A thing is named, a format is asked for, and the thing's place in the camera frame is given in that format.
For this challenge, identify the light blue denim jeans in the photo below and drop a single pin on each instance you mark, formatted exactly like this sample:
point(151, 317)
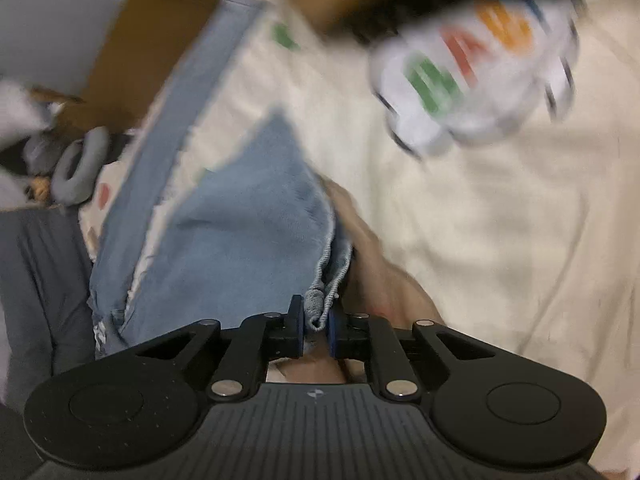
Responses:
point(240, 240)

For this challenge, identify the dark grey quilt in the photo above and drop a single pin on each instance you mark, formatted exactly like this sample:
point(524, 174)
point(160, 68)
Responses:
point(40, 285)

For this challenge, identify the white stuffed pillow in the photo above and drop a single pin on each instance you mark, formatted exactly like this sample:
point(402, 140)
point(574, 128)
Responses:
point(20, 110)

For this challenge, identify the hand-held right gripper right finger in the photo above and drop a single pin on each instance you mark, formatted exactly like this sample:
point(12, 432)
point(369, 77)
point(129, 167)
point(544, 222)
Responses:
point(331, 330)

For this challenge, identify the grey plush toy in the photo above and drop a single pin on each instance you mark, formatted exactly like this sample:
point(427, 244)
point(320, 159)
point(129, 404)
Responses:
point(40, 152)

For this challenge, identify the grey wrapped parcel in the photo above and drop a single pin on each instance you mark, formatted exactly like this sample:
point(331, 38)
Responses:
point(50, 20)

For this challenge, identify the large brown cardboard sheet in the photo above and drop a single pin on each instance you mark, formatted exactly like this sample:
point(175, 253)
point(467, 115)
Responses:
point(165, 25)

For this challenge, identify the small brown plush bear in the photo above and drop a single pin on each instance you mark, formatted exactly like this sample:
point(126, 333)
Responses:
point(39, 189)

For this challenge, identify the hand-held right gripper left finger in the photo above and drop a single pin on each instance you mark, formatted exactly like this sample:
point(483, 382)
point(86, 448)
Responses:
point(299, 327)

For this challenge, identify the cream printed bedsheet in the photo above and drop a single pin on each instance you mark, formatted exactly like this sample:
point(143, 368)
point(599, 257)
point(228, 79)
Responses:
point(500, 235)

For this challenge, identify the grey neck pillow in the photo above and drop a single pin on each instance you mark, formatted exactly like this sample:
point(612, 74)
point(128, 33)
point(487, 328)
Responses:
point(65, 175)

